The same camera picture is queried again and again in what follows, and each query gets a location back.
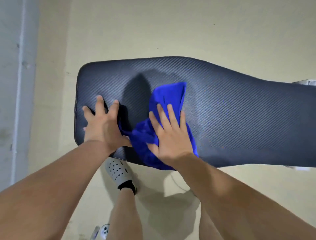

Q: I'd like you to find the person's left hand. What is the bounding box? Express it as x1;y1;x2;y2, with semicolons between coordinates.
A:
82;95;133;155

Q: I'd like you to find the person's right hand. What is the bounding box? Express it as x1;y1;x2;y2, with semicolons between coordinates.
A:
146;103;194;168

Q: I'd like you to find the blue microfiber cloth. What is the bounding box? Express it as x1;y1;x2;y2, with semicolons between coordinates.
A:
118;81;199;171

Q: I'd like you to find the black padded bench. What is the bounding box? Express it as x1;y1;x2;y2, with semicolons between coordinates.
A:
73;56;316;169

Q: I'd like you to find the person's left forearm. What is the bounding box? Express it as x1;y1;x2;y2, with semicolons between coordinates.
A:
0;140;113;240

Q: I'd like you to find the person's right forearm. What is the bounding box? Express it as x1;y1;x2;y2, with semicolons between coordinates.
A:
174;152;316;240

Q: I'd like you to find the person's left leg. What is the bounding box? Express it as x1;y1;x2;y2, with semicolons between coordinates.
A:
106;189;144;240

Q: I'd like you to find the person's leg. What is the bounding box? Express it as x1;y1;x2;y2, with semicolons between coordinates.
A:
198;205;224;240
106;189;144;240

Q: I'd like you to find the person's right leg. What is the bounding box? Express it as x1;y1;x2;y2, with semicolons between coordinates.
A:
198;205;224;240

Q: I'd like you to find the white bench frame foot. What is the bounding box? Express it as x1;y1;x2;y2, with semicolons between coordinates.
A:
284;79;316;171

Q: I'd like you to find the grey left clog shoe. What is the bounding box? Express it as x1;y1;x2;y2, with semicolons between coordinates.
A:
105;158;138;195

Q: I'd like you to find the black left sock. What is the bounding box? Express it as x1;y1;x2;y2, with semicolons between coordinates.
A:
118;180;137;196

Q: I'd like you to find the white smartphone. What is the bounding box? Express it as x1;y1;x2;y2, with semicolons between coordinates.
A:
99;224;110;240

